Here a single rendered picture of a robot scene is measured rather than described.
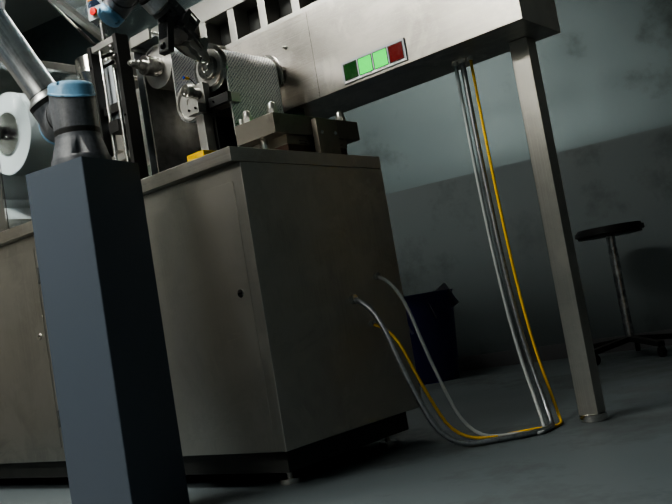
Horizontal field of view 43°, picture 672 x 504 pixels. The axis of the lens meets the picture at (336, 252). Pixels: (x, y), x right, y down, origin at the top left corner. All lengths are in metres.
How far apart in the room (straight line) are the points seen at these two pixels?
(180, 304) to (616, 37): 3.07
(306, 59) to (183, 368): 1.12
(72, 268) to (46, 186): 0.22
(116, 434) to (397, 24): 1.46
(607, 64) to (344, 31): 2.25
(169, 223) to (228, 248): 0.25
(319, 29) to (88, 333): 1.31
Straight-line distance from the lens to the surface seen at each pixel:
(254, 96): 2.75
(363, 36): 2.76
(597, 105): 4.76
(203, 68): 2.73
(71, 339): 2.17
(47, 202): 2.22
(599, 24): 4.84
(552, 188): 2.55
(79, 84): 2.28
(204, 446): 2.44
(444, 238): 4.94
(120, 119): 2.87
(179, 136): 3.01
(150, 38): 2.94
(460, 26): 2.56
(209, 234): 2.32
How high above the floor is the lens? 0.41
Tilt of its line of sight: 5 degrees up
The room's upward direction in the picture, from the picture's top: 10 degrees counter-clockwise
